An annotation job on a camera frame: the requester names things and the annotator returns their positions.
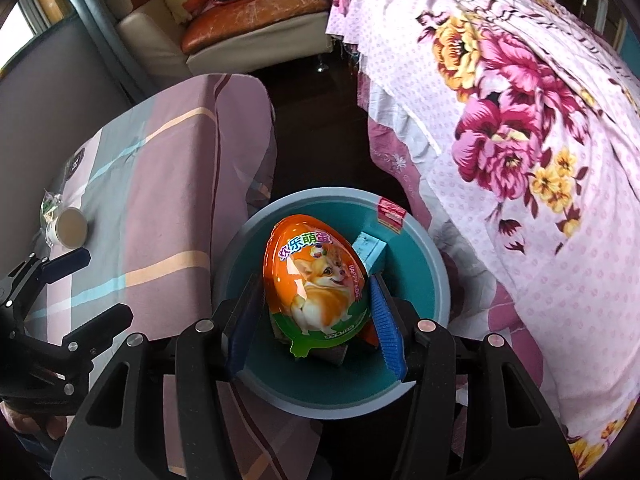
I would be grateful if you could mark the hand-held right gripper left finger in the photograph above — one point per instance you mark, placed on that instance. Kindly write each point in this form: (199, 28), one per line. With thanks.
(245, 330)

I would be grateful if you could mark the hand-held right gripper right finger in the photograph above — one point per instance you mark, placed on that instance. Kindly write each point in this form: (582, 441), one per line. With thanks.
(389, 330)

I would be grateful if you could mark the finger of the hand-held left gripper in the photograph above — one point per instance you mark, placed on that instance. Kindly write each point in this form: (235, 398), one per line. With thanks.
(65, 264)
(102, 330)

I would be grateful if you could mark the orange snack packet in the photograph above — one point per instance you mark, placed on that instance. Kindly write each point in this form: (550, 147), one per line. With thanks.
(371, 335)

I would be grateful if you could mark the white yogurt bottle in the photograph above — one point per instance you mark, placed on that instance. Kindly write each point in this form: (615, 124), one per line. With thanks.
(70, 227)

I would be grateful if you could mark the teal plastic basin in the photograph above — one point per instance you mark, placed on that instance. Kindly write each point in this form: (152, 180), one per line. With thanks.
(425, 270)

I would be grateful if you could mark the blue milk carton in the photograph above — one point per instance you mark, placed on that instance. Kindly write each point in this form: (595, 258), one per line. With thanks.
(370, 252)

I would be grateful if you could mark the orange egg toy package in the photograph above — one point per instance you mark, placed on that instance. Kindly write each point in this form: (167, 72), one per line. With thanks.
(315, 280)

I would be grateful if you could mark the person's left hand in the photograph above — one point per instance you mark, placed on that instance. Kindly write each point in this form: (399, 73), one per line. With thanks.
(56, 427)

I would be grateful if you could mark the clear green candy wrapper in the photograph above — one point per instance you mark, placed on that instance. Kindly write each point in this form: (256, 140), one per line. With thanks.
(51, 207)

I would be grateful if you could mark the pink bed sheet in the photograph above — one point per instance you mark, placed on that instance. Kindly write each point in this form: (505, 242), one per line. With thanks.
(400, 160)

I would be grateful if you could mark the grey curtain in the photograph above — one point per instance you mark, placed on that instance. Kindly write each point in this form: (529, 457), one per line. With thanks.
(100, 25)

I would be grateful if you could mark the beige armchair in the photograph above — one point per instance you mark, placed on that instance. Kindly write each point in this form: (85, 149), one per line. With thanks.
(150, 30)

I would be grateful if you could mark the pink floral blanket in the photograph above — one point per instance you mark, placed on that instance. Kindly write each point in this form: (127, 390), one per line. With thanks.
(525, 85)

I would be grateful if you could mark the orange seat cushion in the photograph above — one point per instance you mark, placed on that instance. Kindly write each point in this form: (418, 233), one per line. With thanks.
(250, 15)

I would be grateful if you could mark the brown wooden cabinet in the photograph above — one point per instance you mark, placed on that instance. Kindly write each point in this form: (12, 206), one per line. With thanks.
(607, 15)

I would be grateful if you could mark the window with wooden frame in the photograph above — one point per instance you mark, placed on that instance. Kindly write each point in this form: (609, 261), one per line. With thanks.
(20, 20)

